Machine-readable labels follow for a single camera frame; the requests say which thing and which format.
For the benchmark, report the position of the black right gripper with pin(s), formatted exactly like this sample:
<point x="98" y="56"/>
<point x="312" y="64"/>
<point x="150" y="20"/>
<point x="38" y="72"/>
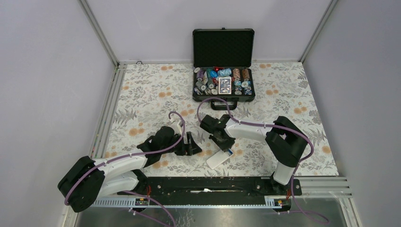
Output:
<point x="230" y="144"/>

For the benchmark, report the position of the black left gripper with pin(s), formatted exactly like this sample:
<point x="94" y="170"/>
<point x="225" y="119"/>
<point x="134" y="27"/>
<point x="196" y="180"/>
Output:
<point x="189" y="149"/>

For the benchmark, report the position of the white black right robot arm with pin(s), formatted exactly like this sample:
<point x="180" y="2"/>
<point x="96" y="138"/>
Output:
<point x="284" y="139"/>

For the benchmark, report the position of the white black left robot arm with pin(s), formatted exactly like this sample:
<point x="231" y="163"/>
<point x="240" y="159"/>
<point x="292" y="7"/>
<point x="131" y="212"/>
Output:
<point x="91" y="179"/>

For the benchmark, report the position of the playing card deck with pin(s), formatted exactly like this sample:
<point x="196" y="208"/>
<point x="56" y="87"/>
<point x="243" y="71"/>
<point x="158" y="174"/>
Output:
<point x="224" y="86"/>

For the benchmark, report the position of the floral patterned table mat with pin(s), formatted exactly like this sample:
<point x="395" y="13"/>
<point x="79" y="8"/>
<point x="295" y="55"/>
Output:
<point x="152" y="94"/>

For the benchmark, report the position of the black poker chip case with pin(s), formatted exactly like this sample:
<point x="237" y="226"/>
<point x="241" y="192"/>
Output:
<point x="219" y="53"/>

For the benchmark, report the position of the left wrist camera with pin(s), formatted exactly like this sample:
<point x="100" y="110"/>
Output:
<point x="178" y="126"/>

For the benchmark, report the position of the black mounting base rail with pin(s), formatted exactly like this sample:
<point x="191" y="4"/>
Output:
<point x="225" y="186"/>

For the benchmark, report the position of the aluminium frame rail left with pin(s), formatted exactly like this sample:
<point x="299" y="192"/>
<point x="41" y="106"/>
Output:
<point x="102" y="132"/>

